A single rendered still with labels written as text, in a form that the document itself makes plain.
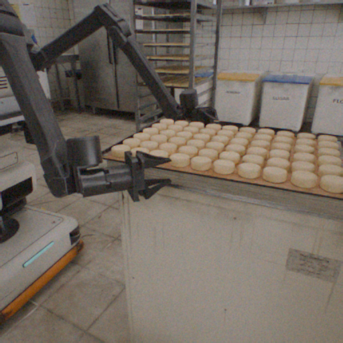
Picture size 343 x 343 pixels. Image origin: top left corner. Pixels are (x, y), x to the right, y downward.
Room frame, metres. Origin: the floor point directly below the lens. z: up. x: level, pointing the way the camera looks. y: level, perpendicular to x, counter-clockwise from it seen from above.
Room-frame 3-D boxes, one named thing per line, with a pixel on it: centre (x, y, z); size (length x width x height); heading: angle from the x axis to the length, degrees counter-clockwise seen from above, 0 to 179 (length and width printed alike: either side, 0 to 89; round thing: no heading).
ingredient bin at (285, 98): (3.99, -1.53, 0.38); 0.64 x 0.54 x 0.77; 151
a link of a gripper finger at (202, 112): (1.07, -0.14, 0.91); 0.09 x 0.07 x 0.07; 23
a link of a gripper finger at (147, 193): (0.61, 0.04, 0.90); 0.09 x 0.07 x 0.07; 112
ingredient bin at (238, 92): (4.31, -0.96, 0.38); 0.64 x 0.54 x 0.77; 152
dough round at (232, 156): (0.69, -0.15, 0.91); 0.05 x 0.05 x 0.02
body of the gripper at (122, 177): (0.58, 0.11, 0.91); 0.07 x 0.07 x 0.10; 22
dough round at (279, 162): (0.65, -0.26, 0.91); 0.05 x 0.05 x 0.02
